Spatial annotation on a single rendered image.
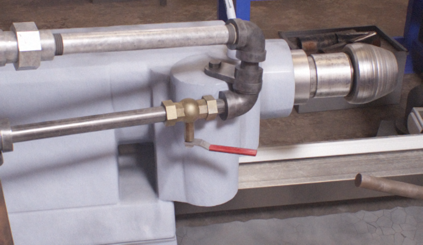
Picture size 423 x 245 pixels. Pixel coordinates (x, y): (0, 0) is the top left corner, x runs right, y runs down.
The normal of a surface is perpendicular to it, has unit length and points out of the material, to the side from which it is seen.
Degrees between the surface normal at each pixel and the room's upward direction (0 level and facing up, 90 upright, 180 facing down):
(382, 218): 18
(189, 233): 25
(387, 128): 0
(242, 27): 46
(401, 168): 0
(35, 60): 101
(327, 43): 70
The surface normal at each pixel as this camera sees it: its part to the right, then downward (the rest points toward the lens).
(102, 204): 0.14, 0.21
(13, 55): 0.44, 0.56
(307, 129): 0.00, -0.88
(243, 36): 0.47, 0.28
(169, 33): 0.40, -0.33
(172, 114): 0.36, -0.06
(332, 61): 0.07, -0.51
